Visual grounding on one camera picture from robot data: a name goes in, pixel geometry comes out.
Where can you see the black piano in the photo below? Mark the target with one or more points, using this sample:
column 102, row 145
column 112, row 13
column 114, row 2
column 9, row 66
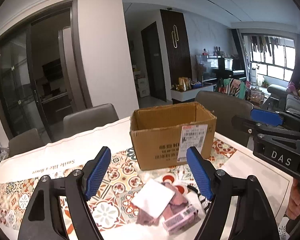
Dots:
column 227, row 67

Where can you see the pink ribbed socks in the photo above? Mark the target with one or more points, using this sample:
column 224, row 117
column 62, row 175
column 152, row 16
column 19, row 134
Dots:
column 178, row 197

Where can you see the white square packet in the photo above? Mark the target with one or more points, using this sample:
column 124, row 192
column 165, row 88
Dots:
column 153, row 197

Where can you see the dark wooden door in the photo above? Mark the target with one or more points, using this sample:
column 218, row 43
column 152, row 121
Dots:
column 153, row 62

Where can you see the person's right hand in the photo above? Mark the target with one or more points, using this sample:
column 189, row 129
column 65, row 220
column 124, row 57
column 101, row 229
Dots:
column 295, row 200

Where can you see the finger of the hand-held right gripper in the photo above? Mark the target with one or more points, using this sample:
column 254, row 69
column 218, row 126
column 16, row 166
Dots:
column 266, row 117
column 247, row 125

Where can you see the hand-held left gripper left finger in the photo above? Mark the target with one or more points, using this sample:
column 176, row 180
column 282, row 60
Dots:
column 97, row 173

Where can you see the large grid window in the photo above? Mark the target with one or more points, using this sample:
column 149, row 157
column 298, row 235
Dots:
column 272, row 60

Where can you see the brown cardboard box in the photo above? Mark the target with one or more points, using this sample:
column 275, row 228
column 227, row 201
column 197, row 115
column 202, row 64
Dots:
column 160, row 151

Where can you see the stack of hallway boxes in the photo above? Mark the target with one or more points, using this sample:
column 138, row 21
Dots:
column 141, row 82

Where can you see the grey sofa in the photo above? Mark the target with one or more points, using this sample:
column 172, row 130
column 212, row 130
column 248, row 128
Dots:
column 285, row 97

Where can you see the dark wall panel with gold ornament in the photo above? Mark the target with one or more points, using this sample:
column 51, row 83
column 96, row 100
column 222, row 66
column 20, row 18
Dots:
column 176, row 55

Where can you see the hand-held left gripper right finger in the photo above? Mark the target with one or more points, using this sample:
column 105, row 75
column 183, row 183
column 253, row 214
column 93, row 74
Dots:
column 199, row 176

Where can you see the grey dining chair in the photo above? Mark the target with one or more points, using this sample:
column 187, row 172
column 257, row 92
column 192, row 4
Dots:
column 90, row 120
column 25, row 142
column 227, row 107

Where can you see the dark framed glass sliding door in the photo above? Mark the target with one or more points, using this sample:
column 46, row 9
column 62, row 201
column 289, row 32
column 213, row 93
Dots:
column 17, row 80

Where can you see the glass fish tank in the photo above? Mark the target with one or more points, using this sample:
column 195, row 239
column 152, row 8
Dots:
column 202, row 67

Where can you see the colourful clothes on rack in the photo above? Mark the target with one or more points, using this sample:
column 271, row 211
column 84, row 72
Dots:
column 231, row 87

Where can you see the white low cabinet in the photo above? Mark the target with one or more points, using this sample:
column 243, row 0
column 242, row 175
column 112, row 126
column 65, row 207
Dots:
column 187, row 95

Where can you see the floral patterned tablecloth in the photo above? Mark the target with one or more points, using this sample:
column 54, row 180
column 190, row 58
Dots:
column 122, row 171

